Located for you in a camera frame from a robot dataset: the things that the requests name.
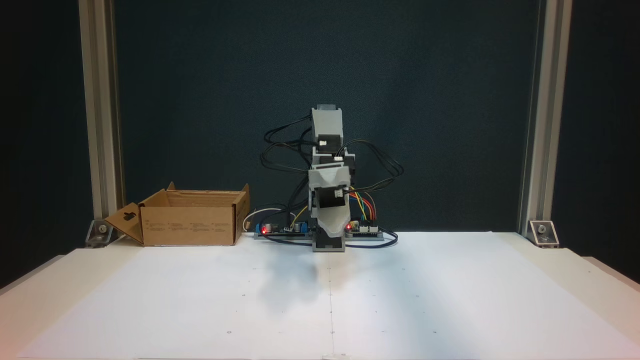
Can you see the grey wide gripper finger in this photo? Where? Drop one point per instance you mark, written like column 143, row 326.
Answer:
column 334, row 222

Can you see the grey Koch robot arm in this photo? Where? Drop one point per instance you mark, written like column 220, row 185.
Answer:
column 327, row 120

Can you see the metal corner bracket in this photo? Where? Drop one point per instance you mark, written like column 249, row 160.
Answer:
column 544, row 233
column 101, row 232

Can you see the brown cardboard box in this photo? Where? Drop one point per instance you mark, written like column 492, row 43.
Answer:
column 187, row 227

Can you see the grey base plate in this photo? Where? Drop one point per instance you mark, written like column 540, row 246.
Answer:
column 300, row 238

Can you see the aluminium frame post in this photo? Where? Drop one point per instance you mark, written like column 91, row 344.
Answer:
column 545, row 110
column 100, row 110

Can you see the blue circuit board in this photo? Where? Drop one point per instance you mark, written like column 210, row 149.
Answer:
column 280, row 230

